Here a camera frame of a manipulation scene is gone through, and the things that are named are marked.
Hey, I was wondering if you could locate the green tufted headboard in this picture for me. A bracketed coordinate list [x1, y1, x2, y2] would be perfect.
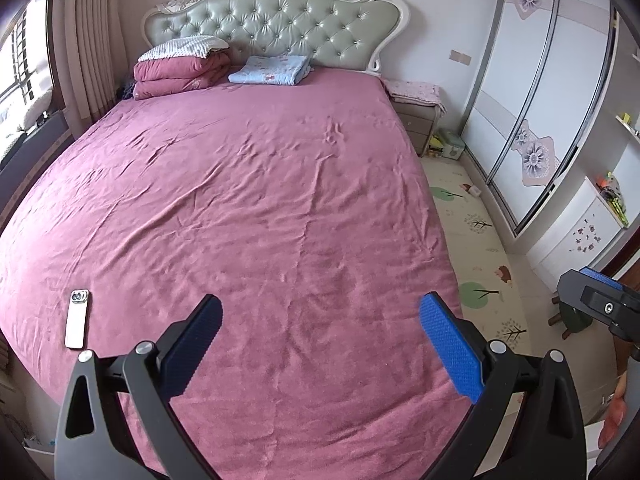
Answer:
[141, 0, 412, 76]

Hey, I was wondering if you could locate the folded pink quilt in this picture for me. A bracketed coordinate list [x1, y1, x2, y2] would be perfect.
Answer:
[132, 50, 233, 101]

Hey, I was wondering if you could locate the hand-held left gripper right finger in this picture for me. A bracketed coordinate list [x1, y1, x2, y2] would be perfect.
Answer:
[419, 292, 588, 480]

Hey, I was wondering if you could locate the person's right hand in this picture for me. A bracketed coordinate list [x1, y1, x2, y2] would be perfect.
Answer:
[598, 374, 629, 452]

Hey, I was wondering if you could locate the white wall shelf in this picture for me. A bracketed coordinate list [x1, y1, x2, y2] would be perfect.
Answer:
[615, 110, 640, 141]

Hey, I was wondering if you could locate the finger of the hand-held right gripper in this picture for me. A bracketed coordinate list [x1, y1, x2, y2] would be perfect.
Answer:
[579, 267, 626, 293]
[556, 270, 640, 343]

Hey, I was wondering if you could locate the folded light blue blanket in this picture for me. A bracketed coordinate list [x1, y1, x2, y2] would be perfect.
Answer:
[228, 54, 313, 86]

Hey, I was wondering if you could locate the bed with pink sheet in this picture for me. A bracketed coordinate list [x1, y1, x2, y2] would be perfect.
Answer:
[0, 67, 473, 480]

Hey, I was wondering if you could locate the green round stool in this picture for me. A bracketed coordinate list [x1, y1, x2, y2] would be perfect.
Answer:
[550, 297, 593, 341]

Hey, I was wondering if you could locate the pink floral cloth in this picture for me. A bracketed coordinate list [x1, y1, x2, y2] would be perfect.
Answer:
[382, 79, 446, 113]

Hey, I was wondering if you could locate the dark grey panel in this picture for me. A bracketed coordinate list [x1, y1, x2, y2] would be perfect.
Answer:
[0, 109, 71, 201]

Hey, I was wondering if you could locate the white sliding door wardrobe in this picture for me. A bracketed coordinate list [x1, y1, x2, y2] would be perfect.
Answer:
[460, 0, 618, 236]

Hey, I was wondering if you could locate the window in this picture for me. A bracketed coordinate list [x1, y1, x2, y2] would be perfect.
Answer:
[0, 0, 56, 136]

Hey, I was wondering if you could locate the cream tree print play mat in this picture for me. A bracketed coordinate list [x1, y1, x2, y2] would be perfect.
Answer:
[420, 155, 533, 361]

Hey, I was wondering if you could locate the white patterned pillow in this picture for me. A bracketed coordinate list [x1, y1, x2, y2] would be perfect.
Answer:
[136, 35, 231, 63]

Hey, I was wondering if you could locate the grey nightstand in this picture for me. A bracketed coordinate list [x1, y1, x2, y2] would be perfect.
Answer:
[392, 102, 441, 157]

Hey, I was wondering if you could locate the green toy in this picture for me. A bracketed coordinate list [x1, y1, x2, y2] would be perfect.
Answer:
[597, 172, 630, 227]

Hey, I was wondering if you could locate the white phone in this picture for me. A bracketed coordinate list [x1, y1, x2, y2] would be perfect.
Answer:
[64, 289, 91, 350]

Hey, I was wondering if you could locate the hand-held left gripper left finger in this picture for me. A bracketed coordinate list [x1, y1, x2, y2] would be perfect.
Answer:
[54, 293, 224, 480]

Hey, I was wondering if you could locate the beige curtain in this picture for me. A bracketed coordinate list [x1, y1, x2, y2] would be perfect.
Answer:
[52, 0, 131, 126]

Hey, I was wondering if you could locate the white cabinet with stickers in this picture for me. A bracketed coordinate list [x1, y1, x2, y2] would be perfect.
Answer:
[525, 177, 628, 291]

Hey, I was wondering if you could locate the green storage box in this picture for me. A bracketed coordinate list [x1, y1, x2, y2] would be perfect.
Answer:
[439, 129, 467, 161]

